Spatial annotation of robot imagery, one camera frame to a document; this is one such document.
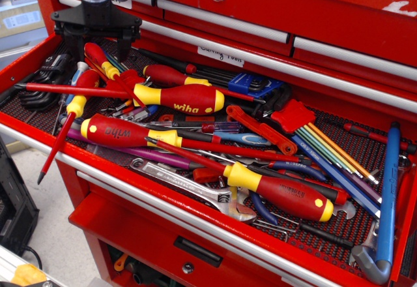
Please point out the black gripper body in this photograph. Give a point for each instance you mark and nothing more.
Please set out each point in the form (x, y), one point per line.
(97, 20)

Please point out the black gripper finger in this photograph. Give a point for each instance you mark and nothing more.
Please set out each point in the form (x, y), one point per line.
(123, 46)
(75, 43)

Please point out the small red yellow screwdriver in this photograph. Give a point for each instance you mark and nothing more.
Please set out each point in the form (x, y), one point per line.
(96, 54)

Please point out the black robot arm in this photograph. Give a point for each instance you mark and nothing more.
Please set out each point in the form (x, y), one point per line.
(96, 18)

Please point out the black red precision screwdriver rear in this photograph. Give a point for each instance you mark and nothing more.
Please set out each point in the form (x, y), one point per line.
(182, 66)

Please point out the white markers label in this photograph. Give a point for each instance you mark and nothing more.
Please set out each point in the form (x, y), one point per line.
(123, 3)

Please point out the black torx key set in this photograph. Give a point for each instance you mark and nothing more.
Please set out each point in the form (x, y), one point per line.
(57, 69)

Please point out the red holder hex keys left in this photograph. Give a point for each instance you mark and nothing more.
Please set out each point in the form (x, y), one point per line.
(129, 77)

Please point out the red yellow screwdriver rear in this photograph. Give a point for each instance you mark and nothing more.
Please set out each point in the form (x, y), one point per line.
(169, 77)

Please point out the red yellow screwdriver overhanging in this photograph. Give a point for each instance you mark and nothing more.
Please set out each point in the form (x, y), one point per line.
(74, 109)

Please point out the large wiha screwdriver upper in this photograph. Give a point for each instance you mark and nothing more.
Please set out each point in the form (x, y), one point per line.
(194, 99)

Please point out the large wiha screwdriver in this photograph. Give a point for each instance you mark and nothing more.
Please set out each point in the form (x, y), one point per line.
(194, 99)
(114, 132)

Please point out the large wiha screwdriver middle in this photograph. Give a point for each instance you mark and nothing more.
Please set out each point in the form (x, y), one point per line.
(114, 132)

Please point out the white cutting tools label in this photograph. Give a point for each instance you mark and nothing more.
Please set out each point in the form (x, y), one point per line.
(220, 57)

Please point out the purple pen tool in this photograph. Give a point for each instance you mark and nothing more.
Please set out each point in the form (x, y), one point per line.
(144, 152)

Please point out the blue holder hex keys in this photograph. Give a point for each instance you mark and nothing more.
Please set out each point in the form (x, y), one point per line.
(251, 92)

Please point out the red metal tool chest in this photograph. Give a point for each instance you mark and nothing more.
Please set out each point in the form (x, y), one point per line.
(272, 19)

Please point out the black box on floor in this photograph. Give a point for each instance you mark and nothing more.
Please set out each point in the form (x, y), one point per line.
(19, 214)

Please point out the red holder rainbow hex keys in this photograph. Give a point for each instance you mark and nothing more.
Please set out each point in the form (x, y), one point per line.
(295, 118)

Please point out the silver adjustable wrench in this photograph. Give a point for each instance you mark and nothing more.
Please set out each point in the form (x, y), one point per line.
(228, 201)

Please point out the red flat folding tool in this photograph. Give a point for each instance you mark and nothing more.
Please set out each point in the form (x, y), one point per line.
(285, 145)

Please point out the large red screwdriver front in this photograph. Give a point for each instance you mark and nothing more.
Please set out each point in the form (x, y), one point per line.
(237, 174)

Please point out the open red tool drawer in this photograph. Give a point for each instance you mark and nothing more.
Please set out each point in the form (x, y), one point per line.
(364, 75)

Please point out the thin black screwdriver front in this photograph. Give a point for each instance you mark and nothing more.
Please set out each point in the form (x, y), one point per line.
(327, 236)

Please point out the long blue hex key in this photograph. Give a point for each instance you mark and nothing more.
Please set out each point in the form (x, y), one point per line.
(372, 208)

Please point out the small red black screwdriver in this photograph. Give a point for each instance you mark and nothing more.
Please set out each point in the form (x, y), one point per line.
(409, 148)

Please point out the large blue hex key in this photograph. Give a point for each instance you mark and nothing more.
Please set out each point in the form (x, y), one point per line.
(378, 269)

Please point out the blue white handle tool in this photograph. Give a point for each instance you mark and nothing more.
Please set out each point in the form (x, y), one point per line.
(81, 68)

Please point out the clear handle small screwdriver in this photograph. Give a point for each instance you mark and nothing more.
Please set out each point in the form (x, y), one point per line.
(228, 126)

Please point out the blue handled pliers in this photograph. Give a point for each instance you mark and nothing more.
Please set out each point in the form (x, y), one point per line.
(293, 169)

